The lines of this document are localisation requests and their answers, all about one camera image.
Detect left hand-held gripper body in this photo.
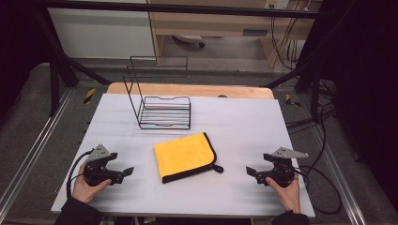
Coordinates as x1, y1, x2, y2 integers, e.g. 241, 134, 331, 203
83, 143, 125, 188

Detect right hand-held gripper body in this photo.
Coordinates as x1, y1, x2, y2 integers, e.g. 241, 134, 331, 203
257, 146, 310, 188

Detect black wire rack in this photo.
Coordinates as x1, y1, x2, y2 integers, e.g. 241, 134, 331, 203
122, 55, 192, 130

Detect yellow towel with black trim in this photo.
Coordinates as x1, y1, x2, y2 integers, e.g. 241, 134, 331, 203
153, 131, 224, 185

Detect person's left hand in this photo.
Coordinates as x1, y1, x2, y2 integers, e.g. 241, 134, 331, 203
72, 162, 113, 204

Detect person's right hand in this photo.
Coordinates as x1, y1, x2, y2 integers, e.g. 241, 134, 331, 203
266, 172, 302, 215

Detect yellow black tape strip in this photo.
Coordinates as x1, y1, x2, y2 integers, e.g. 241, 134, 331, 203
83, 87, 97, 105
284, 93, 301, 108

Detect black curtain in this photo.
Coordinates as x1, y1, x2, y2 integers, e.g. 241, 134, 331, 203
0, 0, 51, 113
308, 0, 398, 214

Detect white cabinet panel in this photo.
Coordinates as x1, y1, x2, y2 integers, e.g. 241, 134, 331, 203
47, 7, 157, 60

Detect white chair base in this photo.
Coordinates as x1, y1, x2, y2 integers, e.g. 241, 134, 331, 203
172, 34, 207, 49

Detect light wooden desk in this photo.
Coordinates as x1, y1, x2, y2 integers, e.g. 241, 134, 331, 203
146, 0, 324, 68

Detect left hand-held gripper cable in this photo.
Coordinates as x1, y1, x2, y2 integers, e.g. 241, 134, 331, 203
66, 148, 96, 200

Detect hand-held gripper cable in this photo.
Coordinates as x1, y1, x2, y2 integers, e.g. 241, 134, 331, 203
293, 164, 343, 216
66, 148, 96, 200

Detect right hand-held gripper cable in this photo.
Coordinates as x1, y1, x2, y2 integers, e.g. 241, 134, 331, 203
293, 164, 343, 216

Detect aluminium floor rail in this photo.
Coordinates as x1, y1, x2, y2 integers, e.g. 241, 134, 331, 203
308, 123, 368, 225
0, 88, 75, 218

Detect black floor cables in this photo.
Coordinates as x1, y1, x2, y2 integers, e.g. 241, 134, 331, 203
285, 78, 338, 134

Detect hanging cables bundle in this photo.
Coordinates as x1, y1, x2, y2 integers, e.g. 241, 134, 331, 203
269, 14, 299, 72

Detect white wall outlet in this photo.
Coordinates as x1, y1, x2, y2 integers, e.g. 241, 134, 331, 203
264, 0, 290, 10

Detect black metal frame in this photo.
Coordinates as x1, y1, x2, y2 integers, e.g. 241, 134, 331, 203
32, 0, 333, 118

